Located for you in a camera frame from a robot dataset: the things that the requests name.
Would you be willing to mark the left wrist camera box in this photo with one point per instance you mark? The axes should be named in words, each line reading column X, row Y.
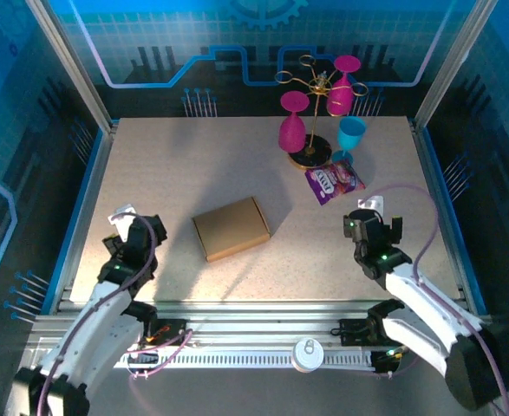
column 124, row 225

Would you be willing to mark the aluminium frame post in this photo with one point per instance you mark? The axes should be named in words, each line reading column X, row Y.
column 453, row 65
column 69, row 65

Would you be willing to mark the blue plastic goblet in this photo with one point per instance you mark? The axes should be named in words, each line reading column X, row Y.
column 350, row 132

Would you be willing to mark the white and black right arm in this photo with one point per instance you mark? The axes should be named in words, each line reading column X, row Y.
column 423, row 299

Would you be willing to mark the aluminium side rail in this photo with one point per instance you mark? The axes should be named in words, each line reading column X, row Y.
column 97, row 173
column 432, row 173

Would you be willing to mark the small black circuit board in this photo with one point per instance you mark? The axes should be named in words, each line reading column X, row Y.
column 386, row 362
column 145, row 359

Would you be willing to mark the brown cardboard box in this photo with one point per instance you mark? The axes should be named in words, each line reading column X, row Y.
column 232, row 229

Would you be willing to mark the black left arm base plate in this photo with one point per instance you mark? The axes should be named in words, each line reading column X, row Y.
column 171, row 331

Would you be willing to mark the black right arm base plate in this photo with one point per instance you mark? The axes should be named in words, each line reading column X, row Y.
column 354, row 333

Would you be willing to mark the silver drink can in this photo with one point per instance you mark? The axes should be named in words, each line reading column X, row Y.
column 307, row 355

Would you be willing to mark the aluminium cross rail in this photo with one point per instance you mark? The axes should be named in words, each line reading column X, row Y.
column 258, row 320

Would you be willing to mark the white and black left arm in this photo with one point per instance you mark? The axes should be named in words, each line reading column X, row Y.
column 93, row 320

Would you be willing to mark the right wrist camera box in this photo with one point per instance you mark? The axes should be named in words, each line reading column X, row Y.
column 371, row 202

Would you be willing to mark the pink wine glass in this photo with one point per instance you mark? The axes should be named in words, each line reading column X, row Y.
column 340, row 99
column 291, row 134

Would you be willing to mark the purple candy bag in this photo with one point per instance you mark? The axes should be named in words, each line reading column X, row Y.
column 334, row 182

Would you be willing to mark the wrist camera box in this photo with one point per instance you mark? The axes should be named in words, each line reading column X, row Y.
column 371, row 202
column 124, row 225

